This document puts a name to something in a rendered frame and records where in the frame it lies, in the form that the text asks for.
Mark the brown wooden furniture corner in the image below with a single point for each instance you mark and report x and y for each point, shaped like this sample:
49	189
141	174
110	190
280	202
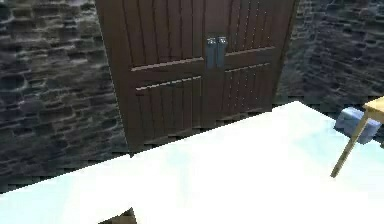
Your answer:
121	218

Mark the pale blue box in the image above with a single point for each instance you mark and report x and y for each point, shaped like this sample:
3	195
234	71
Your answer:
346	120

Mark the dark brown double door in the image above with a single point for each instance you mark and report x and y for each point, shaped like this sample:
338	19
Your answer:
166	83

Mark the light wooden table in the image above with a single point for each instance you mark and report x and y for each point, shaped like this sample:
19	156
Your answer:
353	143

